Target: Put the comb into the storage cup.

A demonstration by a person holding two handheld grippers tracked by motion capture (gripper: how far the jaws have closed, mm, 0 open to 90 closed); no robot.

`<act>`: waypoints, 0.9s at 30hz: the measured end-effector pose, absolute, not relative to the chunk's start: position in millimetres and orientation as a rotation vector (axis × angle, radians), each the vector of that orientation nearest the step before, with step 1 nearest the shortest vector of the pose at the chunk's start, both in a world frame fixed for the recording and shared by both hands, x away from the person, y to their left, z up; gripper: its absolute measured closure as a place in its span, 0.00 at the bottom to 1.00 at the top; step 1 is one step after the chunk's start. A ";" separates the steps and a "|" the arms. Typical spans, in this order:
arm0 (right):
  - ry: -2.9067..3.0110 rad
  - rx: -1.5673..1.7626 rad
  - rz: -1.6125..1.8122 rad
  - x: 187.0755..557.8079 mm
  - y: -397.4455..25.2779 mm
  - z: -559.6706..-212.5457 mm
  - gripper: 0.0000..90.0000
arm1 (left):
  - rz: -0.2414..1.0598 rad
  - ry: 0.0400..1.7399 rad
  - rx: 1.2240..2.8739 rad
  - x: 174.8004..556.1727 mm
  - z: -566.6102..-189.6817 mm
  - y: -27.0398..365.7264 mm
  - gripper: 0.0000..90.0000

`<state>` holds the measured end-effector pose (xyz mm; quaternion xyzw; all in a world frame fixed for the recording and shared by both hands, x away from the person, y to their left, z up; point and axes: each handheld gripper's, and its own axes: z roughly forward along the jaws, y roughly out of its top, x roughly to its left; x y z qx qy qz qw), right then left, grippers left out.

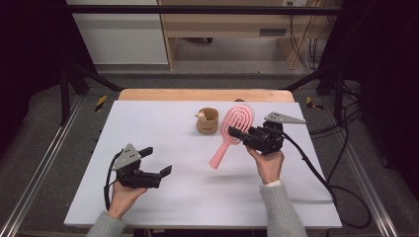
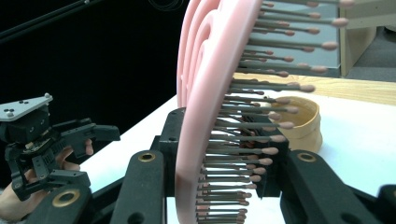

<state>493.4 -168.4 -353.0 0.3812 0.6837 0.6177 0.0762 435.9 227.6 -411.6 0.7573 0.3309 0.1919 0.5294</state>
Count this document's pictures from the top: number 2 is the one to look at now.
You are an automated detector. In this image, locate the black metal pole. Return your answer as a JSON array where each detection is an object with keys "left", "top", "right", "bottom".
[{"left": 0, "top": 0, "right": 104, "bottom": 43}]

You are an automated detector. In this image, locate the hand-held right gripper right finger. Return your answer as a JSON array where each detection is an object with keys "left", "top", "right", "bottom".
[{"left": 242, "top": 114, "right": 291, "bottom": 199}]

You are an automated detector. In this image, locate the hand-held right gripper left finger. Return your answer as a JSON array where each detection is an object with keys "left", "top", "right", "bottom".
[{"left": 158, "top": 106, "right": 188, "bottom": 198}]

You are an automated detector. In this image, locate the thin cable loop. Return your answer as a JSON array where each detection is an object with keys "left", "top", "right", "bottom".
[{"left": 147, "top": 0, "right": 184, "bottom": 12}]

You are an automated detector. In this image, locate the light wooden cabinet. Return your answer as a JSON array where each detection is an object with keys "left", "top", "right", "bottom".
[{"left": 338, "top": 0, "right": 396, "bottom": 78}]

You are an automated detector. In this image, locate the pink hairbrush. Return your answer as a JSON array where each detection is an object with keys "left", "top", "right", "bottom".
[{"left": 174, "top": 0, "right": 356, "bottom": 224}]

